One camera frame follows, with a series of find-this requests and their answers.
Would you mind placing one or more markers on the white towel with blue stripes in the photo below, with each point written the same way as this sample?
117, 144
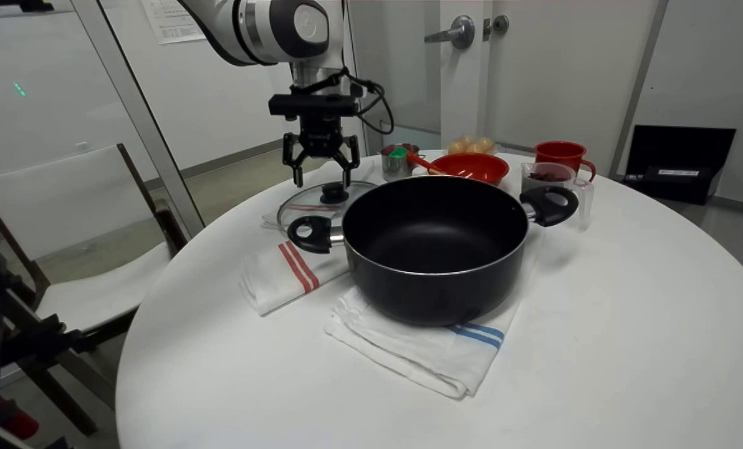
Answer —
423, 359

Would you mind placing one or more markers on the glass lid with black knob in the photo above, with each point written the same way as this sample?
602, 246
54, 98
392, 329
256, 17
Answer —
304, 209

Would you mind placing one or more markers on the white paper wall notice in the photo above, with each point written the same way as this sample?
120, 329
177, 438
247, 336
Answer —
172, 22

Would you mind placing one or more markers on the black tripod stand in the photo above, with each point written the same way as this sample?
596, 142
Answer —
24, 351

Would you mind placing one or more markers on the red cup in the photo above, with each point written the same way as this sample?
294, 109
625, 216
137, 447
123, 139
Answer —
559, 154

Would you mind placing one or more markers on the black cooking pot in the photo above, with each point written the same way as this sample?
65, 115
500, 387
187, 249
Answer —
438, 250

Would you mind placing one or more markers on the grey metal pole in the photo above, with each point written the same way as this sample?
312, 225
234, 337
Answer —
137, 115

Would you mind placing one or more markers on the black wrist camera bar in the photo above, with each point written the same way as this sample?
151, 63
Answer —
312, 105

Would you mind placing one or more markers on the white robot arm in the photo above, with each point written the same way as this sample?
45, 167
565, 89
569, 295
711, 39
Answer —
256, 26

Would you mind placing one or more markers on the clear glass cup, dark contents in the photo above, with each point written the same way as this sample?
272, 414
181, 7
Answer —
555, 177

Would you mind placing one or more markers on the pale yellow bread rolls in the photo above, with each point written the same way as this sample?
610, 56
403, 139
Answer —
473, 147

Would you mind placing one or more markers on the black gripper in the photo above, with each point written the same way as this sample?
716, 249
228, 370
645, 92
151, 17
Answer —
322, 139

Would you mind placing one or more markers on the white towel with red stripes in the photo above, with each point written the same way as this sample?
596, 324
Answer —
272, 283

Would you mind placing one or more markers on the red bowl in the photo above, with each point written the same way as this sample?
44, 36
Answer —
473, 169

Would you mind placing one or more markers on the round metal door lock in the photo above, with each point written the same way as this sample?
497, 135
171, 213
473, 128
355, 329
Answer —
497, 26

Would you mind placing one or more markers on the green ball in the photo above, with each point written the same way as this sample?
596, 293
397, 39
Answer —
400, 155

